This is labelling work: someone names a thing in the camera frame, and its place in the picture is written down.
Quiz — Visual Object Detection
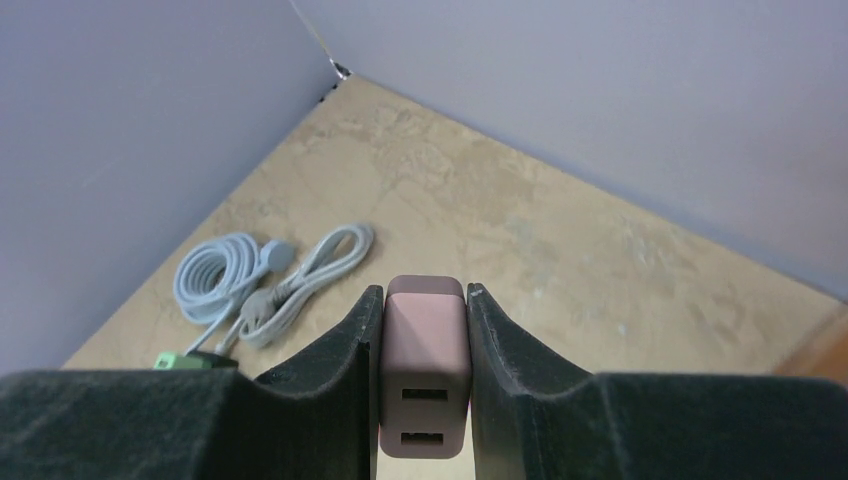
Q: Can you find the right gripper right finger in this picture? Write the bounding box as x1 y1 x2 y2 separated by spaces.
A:
467 283 847 479

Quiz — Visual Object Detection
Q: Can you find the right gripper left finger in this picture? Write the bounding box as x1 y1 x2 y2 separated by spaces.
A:
1 286 383 479

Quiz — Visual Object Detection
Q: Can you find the green plug on left strip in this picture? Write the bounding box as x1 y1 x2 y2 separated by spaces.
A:
153 352 196 370

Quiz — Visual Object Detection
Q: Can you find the left black power strip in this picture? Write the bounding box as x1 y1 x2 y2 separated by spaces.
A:
186 350 239 369

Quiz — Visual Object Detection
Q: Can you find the wooden shelf rack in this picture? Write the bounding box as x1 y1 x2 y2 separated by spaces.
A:
774 302 847 386

